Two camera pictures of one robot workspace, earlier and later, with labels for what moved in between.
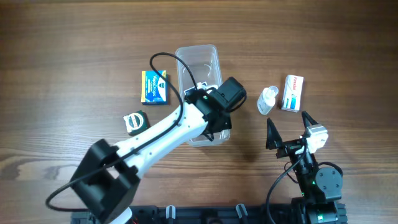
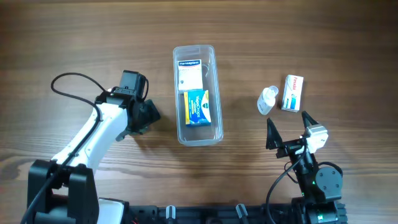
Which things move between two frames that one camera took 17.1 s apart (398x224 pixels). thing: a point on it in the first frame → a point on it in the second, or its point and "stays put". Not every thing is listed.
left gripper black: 219,123 → 149,112
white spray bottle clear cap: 267,99 stays put
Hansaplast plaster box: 201,86 → 189,74
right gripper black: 290,148 stays put
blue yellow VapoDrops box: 154,89 → 197,108
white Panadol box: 292,93 stays put
